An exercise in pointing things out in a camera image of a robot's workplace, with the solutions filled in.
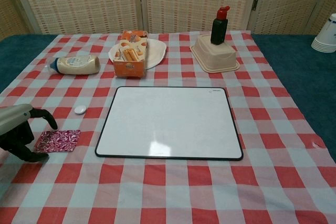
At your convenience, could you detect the pink patterned packet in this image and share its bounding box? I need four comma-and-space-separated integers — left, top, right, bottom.
33, 129, 81, 154

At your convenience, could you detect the white rectangular board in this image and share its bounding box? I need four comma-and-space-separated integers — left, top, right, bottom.
94, 86, 244, 161

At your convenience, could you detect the mayonnaise squeeze bottle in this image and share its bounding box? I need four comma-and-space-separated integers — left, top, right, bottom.
45, 55, 101, 75

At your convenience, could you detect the red white checkered tablecloth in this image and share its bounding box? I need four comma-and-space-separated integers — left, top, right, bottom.
0, 30, 336, 224

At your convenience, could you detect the white plate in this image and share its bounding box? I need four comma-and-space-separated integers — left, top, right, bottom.
108, 38, 167, 70

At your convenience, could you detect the woven folding screen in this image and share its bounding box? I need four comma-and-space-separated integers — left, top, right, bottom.
0, 0, 336, 36

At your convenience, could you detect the beige upturned food container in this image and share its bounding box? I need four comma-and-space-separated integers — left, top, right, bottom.
190, 34, 241, 74

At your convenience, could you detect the left silver black-fingered robot hand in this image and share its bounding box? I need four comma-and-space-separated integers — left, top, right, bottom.
0, 104, 58, 163

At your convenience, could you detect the orange snack box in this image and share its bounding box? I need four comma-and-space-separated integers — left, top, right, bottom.
113, 30, 149, 79

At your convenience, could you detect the black red-capped sauce bottle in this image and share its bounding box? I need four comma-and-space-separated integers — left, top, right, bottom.
210, 6, 228, 46

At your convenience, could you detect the white paper cup stack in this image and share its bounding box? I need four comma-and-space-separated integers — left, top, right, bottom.
311, 13, 336, 54

